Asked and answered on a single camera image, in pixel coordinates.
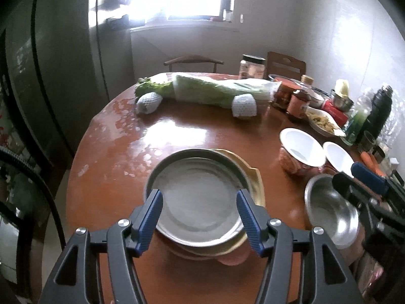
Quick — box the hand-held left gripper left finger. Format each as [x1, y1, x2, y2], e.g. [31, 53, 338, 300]
[38, 189, 164, 304]

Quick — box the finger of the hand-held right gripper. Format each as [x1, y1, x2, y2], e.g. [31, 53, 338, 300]
[332, 173, 393, 225]
[351, 161, 405, 197]

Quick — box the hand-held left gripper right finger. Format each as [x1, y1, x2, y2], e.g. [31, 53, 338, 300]
[236, 189, 358, 304]

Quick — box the white-lined paper noodle bowl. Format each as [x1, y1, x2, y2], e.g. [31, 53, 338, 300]
[323, 141, 355, 178]
[279, 127, 326, 176]

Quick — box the cream shell-shaped plate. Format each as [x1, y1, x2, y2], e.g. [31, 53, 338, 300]
[158, 148, 266, 257]

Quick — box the large steel bowl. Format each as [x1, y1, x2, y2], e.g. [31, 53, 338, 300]
[304, 174, 361, 250]

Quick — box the shallow round steel pan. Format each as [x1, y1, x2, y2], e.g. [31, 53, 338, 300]
[145, 148, 254, 248]

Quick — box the orange carrot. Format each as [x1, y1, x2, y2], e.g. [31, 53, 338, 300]
[361, 151, 387, 178]

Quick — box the small steel tin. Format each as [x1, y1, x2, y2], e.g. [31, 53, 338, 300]
[372, 146, 386, 165]

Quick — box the glass tumbler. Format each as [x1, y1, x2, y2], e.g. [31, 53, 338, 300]
[361, 130, 376, 154]

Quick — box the green dish soap bottle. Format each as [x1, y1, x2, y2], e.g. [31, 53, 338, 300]
[345, 93, 372, 146]

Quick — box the clear crinkled plastic bag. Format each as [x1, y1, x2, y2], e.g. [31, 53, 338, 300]
[384, 108, 405, 153]

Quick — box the black thermos flask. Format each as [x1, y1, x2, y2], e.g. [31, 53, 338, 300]
[357, 85, 393, 146]

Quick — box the white oval dish with food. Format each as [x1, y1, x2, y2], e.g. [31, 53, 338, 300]
[305, 107, 347, 138]

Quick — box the red tissue box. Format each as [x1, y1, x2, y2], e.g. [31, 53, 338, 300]
[321, 99, 352, 127]

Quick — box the steel cup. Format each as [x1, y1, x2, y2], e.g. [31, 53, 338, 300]
[331, 89, 354, 110]

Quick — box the small white bowl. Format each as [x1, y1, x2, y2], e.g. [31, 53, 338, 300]
[305, 88, 326, 108]

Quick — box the pale yellow plastic lid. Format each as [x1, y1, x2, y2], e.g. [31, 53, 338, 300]
[335, 79, 350, 97]

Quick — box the orange-label sauce jar dark lid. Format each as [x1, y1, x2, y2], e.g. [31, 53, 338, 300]
[286, 89, 312, 121]

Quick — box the fruit in white foam net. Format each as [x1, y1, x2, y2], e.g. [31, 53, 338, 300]
[232, 94, 258, 120]
[135, 92, 163, 115]

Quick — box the red sauce jar orange lid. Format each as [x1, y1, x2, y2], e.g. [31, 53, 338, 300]
[274, 81, 299, 110]

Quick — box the green leafy lettuce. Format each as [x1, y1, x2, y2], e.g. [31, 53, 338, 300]
[134, 73, 176, 99]

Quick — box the steel basin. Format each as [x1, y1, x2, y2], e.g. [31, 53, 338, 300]
[268, 74, 314, 89]

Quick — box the napa cabbage in plastic wrap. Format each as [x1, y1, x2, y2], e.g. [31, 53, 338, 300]
[171, 73, 282, 108]

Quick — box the wooden chair with cutout back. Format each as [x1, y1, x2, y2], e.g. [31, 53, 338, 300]
[267, 51, 307, 80]

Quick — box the clear jar with black lid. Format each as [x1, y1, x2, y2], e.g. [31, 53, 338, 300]
[239, 54, 266, 80]

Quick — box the dark grey refrigerator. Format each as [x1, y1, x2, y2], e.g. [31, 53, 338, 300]
[0, 0, 111, 172]

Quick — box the thick black braided cable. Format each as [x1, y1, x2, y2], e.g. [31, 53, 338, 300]
[0, 147, 67, 251]

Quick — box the wooden chair with curved rail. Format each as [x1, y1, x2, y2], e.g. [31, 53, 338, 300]
[164, 55, 225, 73]

